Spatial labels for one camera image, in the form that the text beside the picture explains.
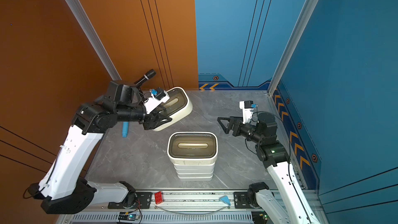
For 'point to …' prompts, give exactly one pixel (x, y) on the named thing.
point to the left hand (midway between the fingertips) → (168, 111)
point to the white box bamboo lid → (195, 174)
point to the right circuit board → (259, 217)
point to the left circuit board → (125, 215)
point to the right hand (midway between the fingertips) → (225, 119)
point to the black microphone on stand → (150, 74)
